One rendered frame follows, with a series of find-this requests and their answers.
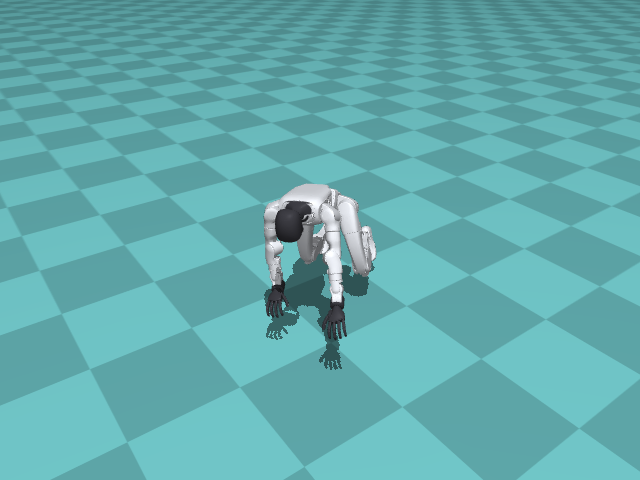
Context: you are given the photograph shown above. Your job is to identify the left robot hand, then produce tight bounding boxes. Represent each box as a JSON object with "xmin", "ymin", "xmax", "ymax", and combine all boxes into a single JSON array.
[{"xmin": 322, "ymin": 295, "xmax": 347, "ymax": 340}]

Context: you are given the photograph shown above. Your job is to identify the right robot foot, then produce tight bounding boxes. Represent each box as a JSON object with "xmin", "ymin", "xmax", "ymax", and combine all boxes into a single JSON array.
[{"xmin": 319, "ymin": 224, "xmax": 329, "ymax": 254}]

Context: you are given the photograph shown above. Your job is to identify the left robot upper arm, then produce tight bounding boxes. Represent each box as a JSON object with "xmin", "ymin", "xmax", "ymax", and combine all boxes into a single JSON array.
[{"xmin": 320, "ymin": 203, "xmax": 341, "ymax": 265}]

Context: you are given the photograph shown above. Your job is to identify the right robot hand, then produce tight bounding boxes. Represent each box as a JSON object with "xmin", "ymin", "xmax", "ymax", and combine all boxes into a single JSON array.
[{"xmin": 266, "ymin": 280, "xmax": 289, "ymax": 318}]

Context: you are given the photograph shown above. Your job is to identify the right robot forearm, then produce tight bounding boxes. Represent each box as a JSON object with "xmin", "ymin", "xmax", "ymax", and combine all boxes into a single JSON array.
[{"xmin": 265, "ymin": 244, "xmax": 283, "ymax": 285}]

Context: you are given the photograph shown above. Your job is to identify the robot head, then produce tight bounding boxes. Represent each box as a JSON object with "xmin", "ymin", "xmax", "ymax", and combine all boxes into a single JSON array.
[{"xmin": 275, "ymin": 201, "xmax": 314, "ymax": 242}]

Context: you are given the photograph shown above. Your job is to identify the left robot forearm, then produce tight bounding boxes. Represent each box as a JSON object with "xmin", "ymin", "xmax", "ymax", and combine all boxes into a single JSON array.
[{"xmin": 325, "ymin": 251, "xmax": 344, "ymax": 303}]

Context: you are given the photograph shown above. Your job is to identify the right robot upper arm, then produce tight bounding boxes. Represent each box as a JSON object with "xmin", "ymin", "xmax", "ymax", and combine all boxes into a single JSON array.
[{"xmin": 264, "ymin": 199, "xmax": 283, "ymax": 256}]

